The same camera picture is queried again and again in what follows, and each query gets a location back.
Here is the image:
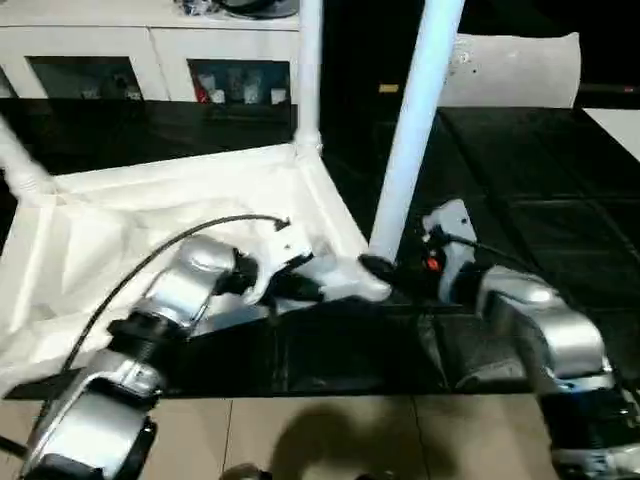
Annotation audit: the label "white plastic table leg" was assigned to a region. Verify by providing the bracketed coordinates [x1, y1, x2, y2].
[368, 0, 467, 264]
[293, 0, 325, 159]
[0, 114, 56, 201]

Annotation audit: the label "white plastic table top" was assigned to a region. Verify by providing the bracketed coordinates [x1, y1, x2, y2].
[0, 142, 394, 399]

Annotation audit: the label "black table mat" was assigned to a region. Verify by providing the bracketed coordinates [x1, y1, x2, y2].
[0, 94, 640, 400]

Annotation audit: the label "dark robot left foot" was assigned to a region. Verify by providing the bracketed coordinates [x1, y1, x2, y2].
[221, 463, 271, 480]

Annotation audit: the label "black box with gold label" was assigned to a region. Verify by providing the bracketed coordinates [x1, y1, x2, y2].
[319, 0, 451, 109]

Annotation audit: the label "white bag with round fitting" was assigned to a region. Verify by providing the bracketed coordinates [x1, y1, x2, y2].
[437, 31, 584, 109]

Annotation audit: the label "white flat board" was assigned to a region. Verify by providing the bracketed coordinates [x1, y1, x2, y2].
[582, 107, 640, 164]

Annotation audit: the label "grey helmet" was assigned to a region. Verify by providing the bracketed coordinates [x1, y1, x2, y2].
[219, 0, 301, 20]

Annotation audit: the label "black tangled items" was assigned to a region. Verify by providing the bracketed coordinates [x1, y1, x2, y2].
[174, 0, 225, 17]

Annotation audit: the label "white glass-door cabinet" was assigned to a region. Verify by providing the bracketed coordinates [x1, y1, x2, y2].
[0, 0, 304, 106]

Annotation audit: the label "black metal stand leg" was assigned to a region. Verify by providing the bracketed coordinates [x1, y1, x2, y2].
[0, 434, 29, 459]

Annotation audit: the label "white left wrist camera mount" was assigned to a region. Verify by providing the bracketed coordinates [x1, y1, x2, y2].
[242, 222, 317, 306]

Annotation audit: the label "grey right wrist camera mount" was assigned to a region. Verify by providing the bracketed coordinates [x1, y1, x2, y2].
[422, 198, 480, 304]

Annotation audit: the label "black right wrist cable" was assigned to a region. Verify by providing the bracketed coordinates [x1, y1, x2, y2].
[447, 233, 551, 286]

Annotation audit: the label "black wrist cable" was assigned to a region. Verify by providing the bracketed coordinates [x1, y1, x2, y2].
[29, 213, 292, 451]
[447, 233, 551, 286]

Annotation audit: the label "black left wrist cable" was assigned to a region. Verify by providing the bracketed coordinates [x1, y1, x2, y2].
[29, 213, 292, 451]

